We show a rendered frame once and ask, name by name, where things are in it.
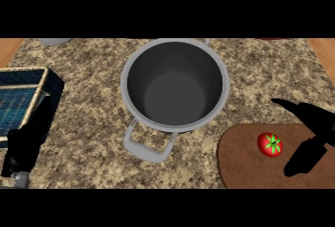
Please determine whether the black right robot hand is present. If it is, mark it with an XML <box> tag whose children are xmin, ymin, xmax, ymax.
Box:
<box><xmin>270</xmin><ymin>98</ymin><xmax>335</xmax><ymax>178</ymax></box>

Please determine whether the grey metal pot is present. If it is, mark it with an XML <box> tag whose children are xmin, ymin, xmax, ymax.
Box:
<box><xmin>120</xmin><ymin>38</ymin><xmax>232</xmax><ymax>164</ymax></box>

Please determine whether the grey round object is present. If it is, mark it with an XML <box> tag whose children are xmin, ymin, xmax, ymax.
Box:
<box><xmin>36</xmin><ymin>38</ymin><xmax>74</xmax><ymax>47</ymax></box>

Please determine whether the blue wicker basket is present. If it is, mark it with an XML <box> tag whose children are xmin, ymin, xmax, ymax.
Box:
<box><xmin>0</xmin><ymin>67</ymin><xmax>65</xmax><ymax>149</ymax></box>

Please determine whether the red tomato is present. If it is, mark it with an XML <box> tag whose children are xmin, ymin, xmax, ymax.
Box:
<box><xmin>257</xmin><ymin>132</ymin><xmax>284</xmax><ymax>158</ymax></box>

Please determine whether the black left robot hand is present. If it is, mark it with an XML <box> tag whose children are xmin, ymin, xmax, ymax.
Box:
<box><xmin>0</xmin><ymin>95</ymin><xmax>56</xmax><ymax>178</ymax></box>

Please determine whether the brown wooden cutting board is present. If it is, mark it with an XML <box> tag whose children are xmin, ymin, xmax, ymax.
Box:
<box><xmin>216</xmin><ymin>123</ymin><xmax>335</xmax><ymax>190</ymax></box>

